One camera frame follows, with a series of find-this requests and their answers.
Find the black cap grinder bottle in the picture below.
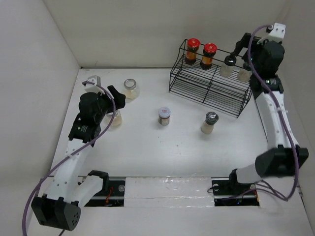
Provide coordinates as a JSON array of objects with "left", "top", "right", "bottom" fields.
[{"left": 237, "top": 68, "right": 252, "bottom": 82}]

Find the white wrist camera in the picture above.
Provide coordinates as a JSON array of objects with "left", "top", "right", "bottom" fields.
[
  {"left": 82, "top": 75, "right": 103, "bottom": 93},
  {"left": 257, "top": 23, "right": 286, "bottom": 45}
]

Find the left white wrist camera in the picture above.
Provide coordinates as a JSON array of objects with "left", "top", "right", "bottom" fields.
[{"left": 82, "top": 75, "right": 103, "bottom": 93}]

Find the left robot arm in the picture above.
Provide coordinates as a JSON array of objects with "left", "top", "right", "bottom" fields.
[{"left": 31, "top": 85, "right": 126, "bottom": 231}]

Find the white lid spice jar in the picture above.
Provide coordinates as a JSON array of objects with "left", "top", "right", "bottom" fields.
[{"left": 158, "top": 107, "right": 171, "bottom": 125}]

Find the black wire rack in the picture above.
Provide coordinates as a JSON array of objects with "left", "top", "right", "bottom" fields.
[{"left": 168, "top": 39, "right": 252, "bottom": 118}]

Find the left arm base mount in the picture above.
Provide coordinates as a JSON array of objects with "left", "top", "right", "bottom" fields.
[{"left": 78, "top": 170, "right": 126, "bottom": 207}]

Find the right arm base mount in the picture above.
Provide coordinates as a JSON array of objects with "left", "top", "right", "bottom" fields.
[{"left": 207, "top": 169, "right": 260, "bottom": 207}]

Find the red lid sauce jar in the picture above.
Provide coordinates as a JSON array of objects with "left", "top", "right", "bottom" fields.
[
  {"left": 200, "top": 43, "right": 218, "bottom": 70},
  {"left": 185, "top": 38, "right": 200, "bottom": 65}
]

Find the black cap white powder bottle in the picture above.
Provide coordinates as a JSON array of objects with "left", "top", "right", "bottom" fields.
[{"left": 220, "top": 54, "right": 237, "bottom": 78}]

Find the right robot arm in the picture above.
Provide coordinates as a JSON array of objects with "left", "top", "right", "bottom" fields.
[{"left": 227, "top": 33, "right": 309, "bottom": 194}]

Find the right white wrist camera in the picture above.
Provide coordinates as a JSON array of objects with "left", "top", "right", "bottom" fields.
[{"left": 257, "top": 23, "right": 286, "bottom": 45}]

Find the silver cap grinder bottle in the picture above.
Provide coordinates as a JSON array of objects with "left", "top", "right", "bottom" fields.
[{"left": 201, "top": 112, "right": 219, "bottom": 134}]

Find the glass jar silver rim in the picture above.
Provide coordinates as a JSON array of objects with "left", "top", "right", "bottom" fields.
[
  {"left": 123, "top": 79, "right": 140, "bottom": 100},
  {"left": 105, "top": 110, "right": 122, "bottom": 127}
]

